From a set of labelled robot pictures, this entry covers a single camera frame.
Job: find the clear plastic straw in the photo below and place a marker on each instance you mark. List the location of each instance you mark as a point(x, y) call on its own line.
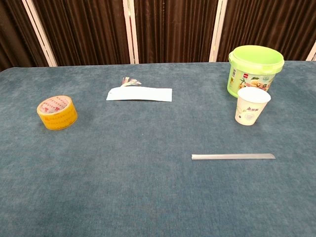
point(234, 156)

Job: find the white paper cup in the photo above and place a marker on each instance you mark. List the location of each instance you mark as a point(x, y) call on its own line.
point(249, 114)

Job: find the white paper bookmark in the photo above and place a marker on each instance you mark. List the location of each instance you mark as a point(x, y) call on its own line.
point(140, 94)

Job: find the white pink tassel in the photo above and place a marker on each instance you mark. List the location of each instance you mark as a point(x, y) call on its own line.
point(130, 83)

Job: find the blue tablecloth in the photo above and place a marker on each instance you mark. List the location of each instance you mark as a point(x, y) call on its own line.
point(138, 177)

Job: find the brown pleated curtain panel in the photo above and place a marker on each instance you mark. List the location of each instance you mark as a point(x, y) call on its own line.
point(172, 29)
point(266, 22)
point(12, 32)
point(84, 32)

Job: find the green plastic bucket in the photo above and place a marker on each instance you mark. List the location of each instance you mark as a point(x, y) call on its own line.
point(247, 79)

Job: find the yellow packing tape roll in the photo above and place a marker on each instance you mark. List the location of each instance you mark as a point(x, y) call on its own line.
point(59, 121)

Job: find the white screen frame post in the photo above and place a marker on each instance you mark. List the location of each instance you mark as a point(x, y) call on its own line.
point(312, 53)
point(42, 37)
point(133, 37)
point(217, 32)

